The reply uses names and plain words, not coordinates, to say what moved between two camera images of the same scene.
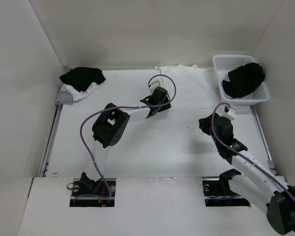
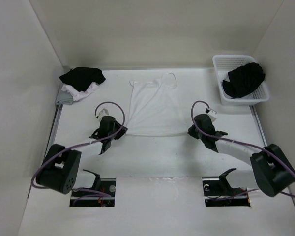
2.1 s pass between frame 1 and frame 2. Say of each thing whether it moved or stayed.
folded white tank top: stayed
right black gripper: moved
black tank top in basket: stayed
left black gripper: moved
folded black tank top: stayed
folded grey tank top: stayed
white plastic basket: stayed
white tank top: moved
